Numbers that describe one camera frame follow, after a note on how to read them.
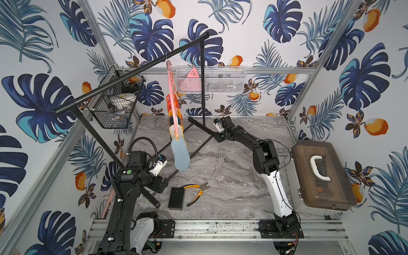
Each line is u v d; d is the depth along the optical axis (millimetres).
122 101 799
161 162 688
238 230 761
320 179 691
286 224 647
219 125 976
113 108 837
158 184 663
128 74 493
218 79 1004
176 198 815
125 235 452
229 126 897
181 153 757
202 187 862
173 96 588
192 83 894
